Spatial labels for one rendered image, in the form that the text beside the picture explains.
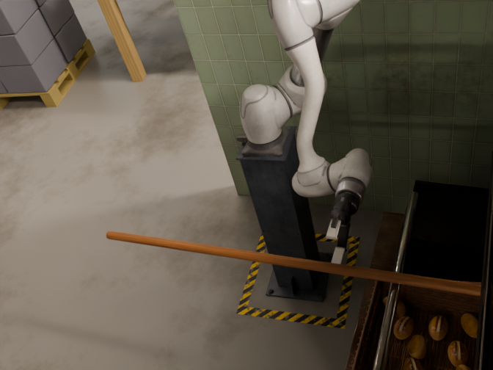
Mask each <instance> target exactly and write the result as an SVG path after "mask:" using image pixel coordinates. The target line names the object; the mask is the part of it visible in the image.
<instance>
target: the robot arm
mask: <svg viewBox="0 0 493 370"><path fill-rule="evenodd" d="M358 2H359V0H267V5H268V11H269V16H270V19H271V23H272V26H273V28H274V31H275V33H276V35H277V38H278V40H279V41H280V42H281V44H282V47H283V48H284V49H285V52H286V53H287V55H288V56H289V57H290V58H291V60H292V62H293V65H291V66H290V67H289V68H288V69H287V70H286V72H285V73H284V75H283V76H282V78H281V79H280V80H279V82H277V83H276V84H275V85H273V86H272V87H270V86H268V85H266V84H253V85H251V86H249V87H248V88H246V89H245V91H243V93H242V95H241V100H240V106H239V109H240V116H241V122H242V126H243V128H244V132H245V134H239V135H237V138H236V139H237V141H238V142H244V143H246V144H245V147H244V149H243V150H242V151H241V153H242V156H251V155H252V156H276V157H281V156H282V155H283V148H284V146H285V142H286V139H287V137H288V134H289V133H290V132H291V128H290V127H289V126H284V125H285V123H286V122H287V121H288V120H289V119H290V118H292V117H294V116H296V115H298V114H300V113H301V118H300V122H299V129H298V134H297V139H296V147H297V153H298V156H299V163H300V164H299V168H298V171H297V172H296V173H295V175H294V176H293V178H292V187H293V189H294V191H295V192H296V193H297V194H298V195H301V196H302V197H322V196H327V195H332V194H334V193H335V197H336V201H335V206H334V207H333V209H332V213H333V214H330V215H329V218H330V219H331V221H330V224H329V228H328V231H327V234H326V238H327V239H334V240H336V238H337V234H338V239H337V246H336V247H335V251H334V255H333V257H332V262H331V263H333V264H341V263H342V260H343V255H344V253H345V252H346V251H347V249H346V246H347V241H348V232H349V228H350V226H351V224H350V223H349V222H350V221H351V215H353V214H356V213H357V211H358V208H359V205H360V204H361V203H362V199H363V197H364V193H365V190H366V188H367V187H368V184H369V183H370V179H371V176H372V171H373V160H372V158H371V156H370V154H369V153H368V152H367V151H366V150H364V149H361V148H355V149H353V150H351V151H350V152H349V153H348V154H346V156H345V158H342V159H341V160H340V161H338V162H335V163H333V164H330V163H329V162H327V161H326V160H325V158H324V157H320V156H318V155H317V154H316V153H315V151H314V149H313V135H314V132H315V127H316V123H317V121H318V116H319V112H320V109H321V104H322V101H323V97H324V95H325V93H326V91H327V87H328V85H327V80H326V77H325V75H324V73H323V71H322V67H321V63H322V61H323V58H324V55H325V53H326V49H327V47H328V45H329V41H330V39H331V36H332V33H333V31H334V28H335V27H337V26H338V25H339V24H340V23H341V22H342V21H343V19H344V18H345V17H346V16H347V15H348V14H349V12H350V11H351V10H352V8H353V7H354V6H355V5H356V4H357V3H358ZM283 126H284V127H283ZM340 225H342V226H340ZM338 231H339V232H338Z"/></svg>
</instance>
